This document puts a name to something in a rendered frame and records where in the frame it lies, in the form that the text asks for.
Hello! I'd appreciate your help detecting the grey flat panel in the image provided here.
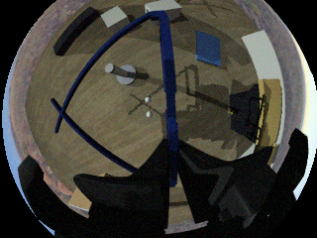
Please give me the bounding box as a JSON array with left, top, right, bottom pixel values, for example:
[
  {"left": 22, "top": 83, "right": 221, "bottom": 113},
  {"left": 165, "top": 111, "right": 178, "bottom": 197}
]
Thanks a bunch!
[{"left": 241, "top": 31, "right": 285, "bottom": 168}]

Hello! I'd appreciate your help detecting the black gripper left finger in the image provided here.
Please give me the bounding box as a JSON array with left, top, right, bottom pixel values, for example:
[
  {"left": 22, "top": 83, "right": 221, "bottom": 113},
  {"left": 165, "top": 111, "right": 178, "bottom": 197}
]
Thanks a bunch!
[{"left": 72, "top": 139, "right": 170, "bottom": 229}]

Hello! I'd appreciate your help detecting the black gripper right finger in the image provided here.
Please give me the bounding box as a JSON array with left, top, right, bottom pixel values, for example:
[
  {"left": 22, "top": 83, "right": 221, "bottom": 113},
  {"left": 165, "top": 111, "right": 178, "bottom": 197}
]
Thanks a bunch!
[{"left": 177, "top": 140, "right": 272, "bottom": 223}]

